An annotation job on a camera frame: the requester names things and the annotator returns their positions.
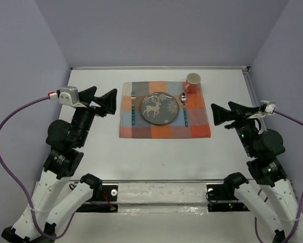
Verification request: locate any checkered orange blue cloth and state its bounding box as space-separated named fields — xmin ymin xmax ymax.
xmin=119 ymin=81 xmax=211 ymax=139

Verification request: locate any fork with green handle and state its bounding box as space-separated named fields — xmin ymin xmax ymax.
xmin=131 ymin=91 xmax=136 ymax=126

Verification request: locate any spoon with green handle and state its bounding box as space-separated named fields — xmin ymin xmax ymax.
xmin=180 ymin=93 xmax=189 ymax=127

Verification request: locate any pink mug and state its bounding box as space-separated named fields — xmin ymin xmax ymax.
xmin=183 ymin=73 xmax=201 ymax=94

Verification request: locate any grey reindeer plate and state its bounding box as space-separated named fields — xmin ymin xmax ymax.
xmin=140 ymin=92 xmax=179 ymax=125

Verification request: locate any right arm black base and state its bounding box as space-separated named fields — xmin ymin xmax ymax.
xmin=205 ymin=184 xmax=249 ymax=213

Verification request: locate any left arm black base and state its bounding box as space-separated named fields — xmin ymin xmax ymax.
xmin=76 ymin=184 xmax=118 ymax=213

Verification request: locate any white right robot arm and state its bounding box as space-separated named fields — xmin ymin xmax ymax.
xmin=206 ymin=101 xmax=303 ymax=242

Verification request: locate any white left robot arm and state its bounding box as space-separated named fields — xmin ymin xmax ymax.
xmin=0 ymin=86 xmax=117 ymax=242

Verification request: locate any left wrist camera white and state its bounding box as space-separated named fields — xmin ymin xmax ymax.
xmin=48 ymin=86 xmax=87 ymax=108

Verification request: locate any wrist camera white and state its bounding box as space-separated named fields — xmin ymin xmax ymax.
xmin=48 ymin=86 xmax=87 ymax=108
xmin=248 ymin=100 xmax=276 ymax=119

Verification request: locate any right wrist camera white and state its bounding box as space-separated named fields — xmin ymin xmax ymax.
xmin=248 ymin=100 xmax=276 ymax=119

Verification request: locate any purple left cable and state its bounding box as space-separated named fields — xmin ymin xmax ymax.
xmin=0 ymin=97 xmax=111 ymax=240

